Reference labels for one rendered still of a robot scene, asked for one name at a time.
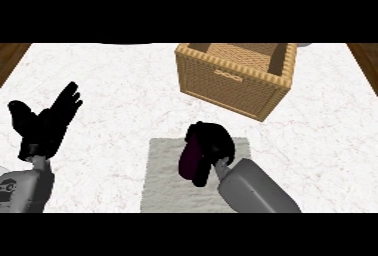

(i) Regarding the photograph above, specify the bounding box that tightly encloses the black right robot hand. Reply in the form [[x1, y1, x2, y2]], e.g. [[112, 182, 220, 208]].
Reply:
[[183, 121, 236, 188]]

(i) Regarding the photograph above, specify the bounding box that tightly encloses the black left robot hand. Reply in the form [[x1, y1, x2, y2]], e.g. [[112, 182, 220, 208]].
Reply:
[[7, 81, 84, 163]]

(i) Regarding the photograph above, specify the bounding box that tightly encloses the dark purple eggplant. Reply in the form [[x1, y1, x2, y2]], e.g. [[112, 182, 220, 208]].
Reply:
[[177, 132, 204, 181]]

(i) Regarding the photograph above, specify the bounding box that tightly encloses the pale grey placemat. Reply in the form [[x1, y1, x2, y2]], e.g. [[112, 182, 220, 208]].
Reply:
[[139, 137, 253, 214]]

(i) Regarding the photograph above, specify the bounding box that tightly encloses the tan wicker basket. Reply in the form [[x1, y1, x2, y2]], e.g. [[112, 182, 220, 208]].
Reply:
[[174, 43, 300, 123]]

